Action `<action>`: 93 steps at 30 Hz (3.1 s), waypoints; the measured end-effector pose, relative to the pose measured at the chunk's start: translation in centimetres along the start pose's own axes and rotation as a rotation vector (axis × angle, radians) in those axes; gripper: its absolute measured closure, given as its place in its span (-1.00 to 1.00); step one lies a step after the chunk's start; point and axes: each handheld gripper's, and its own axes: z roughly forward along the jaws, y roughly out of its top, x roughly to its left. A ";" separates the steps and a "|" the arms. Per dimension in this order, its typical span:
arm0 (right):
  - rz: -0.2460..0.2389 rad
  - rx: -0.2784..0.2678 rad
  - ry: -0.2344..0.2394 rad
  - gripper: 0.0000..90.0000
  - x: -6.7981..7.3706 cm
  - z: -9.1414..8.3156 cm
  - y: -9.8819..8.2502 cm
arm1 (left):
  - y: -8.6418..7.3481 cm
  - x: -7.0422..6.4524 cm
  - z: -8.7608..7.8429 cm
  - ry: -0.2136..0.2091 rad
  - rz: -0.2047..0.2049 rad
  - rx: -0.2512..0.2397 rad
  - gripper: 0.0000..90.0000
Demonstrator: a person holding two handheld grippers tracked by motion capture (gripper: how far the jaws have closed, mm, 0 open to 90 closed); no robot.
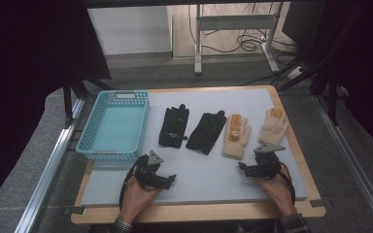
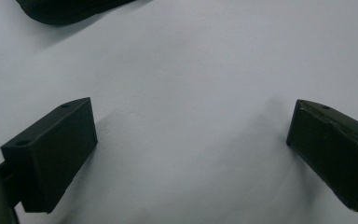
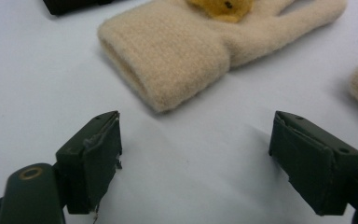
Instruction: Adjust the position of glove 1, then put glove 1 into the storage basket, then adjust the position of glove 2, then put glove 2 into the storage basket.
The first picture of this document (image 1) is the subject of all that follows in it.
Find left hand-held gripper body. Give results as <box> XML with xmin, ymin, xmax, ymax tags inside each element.
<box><xmin>134</xmin><ymin>149</ymin><xmax>165</xmax><ymax>190</ymax></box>

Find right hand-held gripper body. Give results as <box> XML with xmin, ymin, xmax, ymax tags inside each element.
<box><xmin>253</xmin><ymin>143</ymin><xmax>287</xmax><ymax>180</ymax></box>

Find beige and orange knit glove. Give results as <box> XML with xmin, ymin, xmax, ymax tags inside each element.
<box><xmin>257</xmin><ymin>107</ymin><xmax>289</xmax><ymax>146</ymax></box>
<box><xmin>221</xmin><ymin>113</ymin><xmax>253</xmax><ymax>161</ymax></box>

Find person's left hand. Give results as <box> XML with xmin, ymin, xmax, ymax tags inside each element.
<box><xmin>119</xmin><ymin>177</ymin><xmax>161</xmax><ymax>224</ymax></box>

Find person's right hand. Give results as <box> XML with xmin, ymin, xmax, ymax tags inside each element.
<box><xmin>255</xmin><ymin>164</ymin><xmax>297</xmax><ymax>218</ymax></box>

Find turquoise plastic basket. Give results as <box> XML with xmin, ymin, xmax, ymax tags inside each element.
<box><xmin>75</xmin><ymin>89</ymin><xmax>151</xmax><ymax>163</ymax></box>

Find black glove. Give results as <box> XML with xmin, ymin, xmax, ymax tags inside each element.
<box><xmin>185</xmin><ymin>110</ymin><xmax>227</xmax><ymax>155</ymax></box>
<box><xmin>157</xmin><ymin>103</ymin><xmax>190</xmax><ymax>150</ymax></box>

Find black stand legs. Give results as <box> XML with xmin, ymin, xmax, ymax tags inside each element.
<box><xmin>61</xmin><ymin>76</ymin><xmax>113</xmax><ymax>128</ymax></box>

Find black equipment stand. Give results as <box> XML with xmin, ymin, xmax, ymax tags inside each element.
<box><xmin>271</xmin><ymin>0</ymin><xmax>373</xmax><ymax>159</ymax></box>

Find white panel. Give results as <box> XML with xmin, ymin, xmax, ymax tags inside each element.
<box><xmin>86</xmin><ymin>5</ymin><xmax>173</xmax><ymax>56</ymax></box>

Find black curtain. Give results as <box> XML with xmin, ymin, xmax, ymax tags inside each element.
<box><xmin>0</xmin><ymin>0</ymin><xmax>113</xmax><ymax>216</ymax></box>

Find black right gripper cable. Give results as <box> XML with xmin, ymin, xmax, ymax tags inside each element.
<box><xmin>279</xmin><ymin>162</ymin><xmax>297</xmax><ymax>206</ymax></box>

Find aluminium rail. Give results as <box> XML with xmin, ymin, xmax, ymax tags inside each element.
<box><xmin>313</xmin><ymin>94</ymin><xmax>373</xmax><ymax>225</ymax></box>
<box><xmin>14</xmin><ymin>96</ymin><xmax>86</xmax><ymax>233</ymax></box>

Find black floor cables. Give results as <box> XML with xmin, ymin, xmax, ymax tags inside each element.
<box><xmin>187</xmin><ymin>2</ymin><xmax>300</xmax><ymax>55</ymax></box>

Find white metal desk frame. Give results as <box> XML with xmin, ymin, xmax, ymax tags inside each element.
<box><xmin>193</xmin><ymin>2</ymin><xmax>282</xmax><ymax>76</ymax></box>

